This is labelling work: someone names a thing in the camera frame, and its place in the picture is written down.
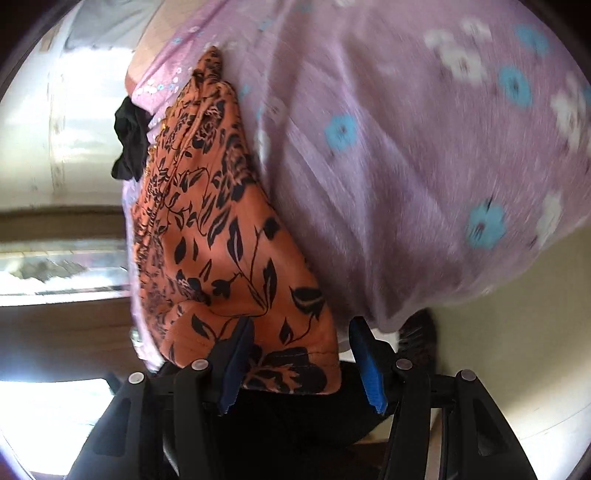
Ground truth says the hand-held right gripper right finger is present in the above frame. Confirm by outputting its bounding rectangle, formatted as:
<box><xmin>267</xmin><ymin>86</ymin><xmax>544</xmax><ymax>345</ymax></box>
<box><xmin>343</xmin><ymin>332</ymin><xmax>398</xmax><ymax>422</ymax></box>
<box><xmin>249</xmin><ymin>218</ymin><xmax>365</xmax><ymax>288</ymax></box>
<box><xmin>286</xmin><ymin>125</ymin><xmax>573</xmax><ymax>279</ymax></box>
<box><xmin>348</xmin><ymin>318</ymin><xmax>539</xmax><ymax>480</ymax></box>

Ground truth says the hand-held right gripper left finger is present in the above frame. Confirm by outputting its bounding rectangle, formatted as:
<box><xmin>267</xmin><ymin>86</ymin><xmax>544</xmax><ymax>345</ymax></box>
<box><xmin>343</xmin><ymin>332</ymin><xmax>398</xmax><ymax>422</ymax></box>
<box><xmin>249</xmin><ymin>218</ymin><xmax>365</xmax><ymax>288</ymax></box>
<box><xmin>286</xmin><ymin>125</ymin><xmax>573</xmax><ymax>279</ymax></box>
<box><xmin>69</xmin><ymin>316</ymin><xmax>256</xmax><ymax>480</ymax></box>

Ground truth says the orange black floral garment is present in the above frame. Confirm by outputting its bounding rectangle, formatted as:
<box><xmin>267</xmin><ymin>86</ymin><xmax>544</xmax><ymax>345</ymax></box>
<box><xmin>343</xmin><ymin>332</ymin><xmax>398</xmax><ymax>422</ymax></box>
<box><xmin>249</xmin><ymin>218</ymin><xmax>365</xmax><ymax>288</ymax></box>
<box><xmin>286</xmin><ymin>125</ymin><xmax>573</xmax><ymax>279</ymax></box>
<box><xmin>130</xmin><ymin>46</ymin><xmax>342</xmax><ymax>395</ymax></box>

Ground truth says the purple floral bedsheet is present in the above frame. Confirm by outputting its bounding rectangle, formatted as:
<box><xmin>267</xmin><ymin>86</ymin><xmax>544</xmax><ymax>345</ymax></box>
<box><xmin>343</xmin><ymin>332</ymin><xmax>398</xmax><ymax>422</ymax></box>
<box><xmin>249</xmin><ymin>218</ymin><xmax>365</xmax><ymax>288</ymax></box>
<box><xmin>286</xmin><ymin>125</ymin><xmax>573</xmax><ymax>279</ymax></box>
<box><xmin>121</xmin><ymin>0</ymin><xmax>591</xmax><ymax>370</ymax></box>

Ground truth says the pink mattress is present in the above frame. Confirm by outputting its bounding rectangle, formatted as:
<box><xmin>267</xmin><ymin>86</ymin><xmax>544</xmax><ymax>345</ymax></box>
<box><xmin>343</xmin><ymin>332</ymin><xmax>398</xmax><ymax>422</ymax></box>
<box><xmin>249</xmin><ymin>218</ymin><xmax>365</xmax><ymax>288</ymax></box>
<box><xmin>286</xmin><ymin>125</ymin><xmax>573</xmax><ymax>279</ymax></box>
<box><xmin>126</xmin><ymin>34</ymin><xmax>178</xmax><ymax>93</ymax></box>

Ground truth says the grey cloth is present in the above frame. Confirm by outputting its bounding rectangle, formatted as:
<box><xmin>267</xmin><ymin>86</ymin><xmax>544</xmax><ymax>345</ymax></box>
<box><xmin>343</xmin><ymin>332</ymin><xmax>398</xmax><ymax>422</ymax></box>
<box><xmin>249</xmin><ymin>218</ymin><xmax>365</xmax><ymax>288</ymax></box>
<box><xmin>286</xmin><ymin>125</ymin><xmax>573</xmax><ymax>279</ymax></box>
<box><xmin>62</xmin><ymin>0</ymin><xmax>158</xmax><ymax>51</ymax></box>

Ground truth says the wooden frame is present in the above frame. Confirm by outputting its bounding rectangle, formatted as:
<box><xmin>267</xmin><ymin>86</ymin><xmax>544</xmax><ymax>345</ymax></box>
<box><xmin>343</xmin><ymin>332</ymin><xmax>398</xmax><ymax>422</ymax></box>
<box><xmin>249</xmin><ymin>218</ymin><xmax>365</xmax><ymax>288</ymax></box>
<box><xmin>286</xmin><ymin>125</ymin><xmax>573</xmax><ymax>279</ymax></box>
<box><xmin>0</xmin><ymin>203</ymin><xmax>134</xmax><ymax>384</ymax></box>

